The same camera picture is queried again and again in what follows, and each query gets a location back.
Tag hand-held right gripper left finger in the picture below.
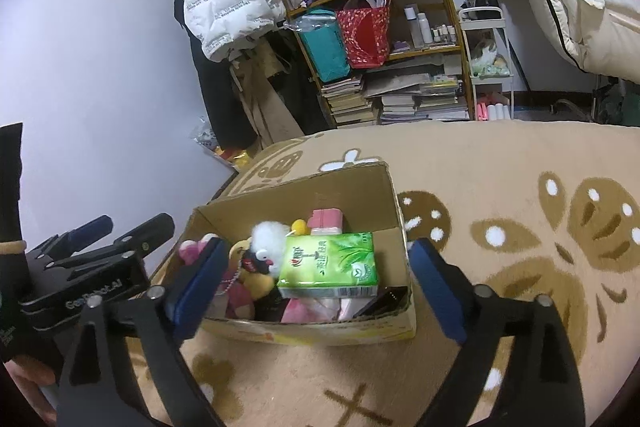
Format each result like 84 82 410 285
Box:
55 237 232 427

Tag wooden shelf unit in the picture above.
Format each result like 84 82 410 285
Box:
265 0 476 128

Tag pile of books and papers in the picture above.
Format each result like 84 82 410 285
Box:
362 62 473 125

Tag pink and white rolls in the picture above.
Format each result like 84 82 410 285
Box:
475 92 513 122

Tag green soft items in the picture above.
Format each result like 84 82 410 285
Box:
470 39 511 76

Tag black hanging coat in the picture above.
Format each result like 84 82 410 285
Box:
167 0 261 150

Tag dark maroon packet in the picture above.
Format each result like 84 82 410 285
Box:
357 286 410 319

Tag dark green bag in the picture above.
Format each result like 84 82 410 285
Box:
597 77 640 128

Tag beige hanging coat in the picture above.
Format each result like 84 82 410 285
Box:
230 42 303 148

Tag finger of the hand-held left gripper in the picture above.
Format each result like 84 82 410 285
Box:
52 213 175 269
25 215 114 266

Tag bag of colourful toys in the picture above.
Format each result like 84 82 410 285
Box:
190 117 251 170

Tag white trolley cart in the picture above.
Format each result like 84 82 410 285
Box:
457 4 526 122

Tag yellow bear plush toy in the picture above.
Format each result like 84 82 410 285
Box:
222 237 277 320

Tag pink tissue pack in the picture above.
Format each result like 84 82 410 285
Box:
306 207 346 237

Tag red gift bag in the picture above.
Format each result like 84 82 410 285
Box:
336 0 392 68

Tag dark hanging garment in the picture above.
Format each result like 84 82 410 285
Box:
265 29 333 138

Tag stack of old books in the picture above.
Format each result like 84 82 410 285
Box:
320 74 378 128

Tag teal bag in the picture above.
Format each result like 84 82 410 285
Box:
290 9 351 84

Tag cardboard box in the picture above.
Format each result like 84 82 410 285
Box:
149 162 417 347

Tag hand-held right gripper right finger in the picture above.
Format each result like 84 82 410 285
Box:
407 237 586 427

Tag person's left forearm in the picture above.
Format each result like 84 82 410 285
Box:
0 123 31 360

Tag person's left hand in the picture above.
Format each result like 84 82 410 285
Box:
0 353 57 424

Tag white fluffy plush toy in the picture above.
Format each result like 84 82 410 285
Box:
249 221 291 275

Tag tall white bottle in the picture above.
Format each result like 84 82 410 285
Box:
404 4 423 48

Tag pink plush toy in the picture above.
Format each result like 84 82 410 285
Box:
179 234 221 267

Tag green tissue pack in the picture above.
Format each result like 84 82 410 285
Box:
276 232 380 300

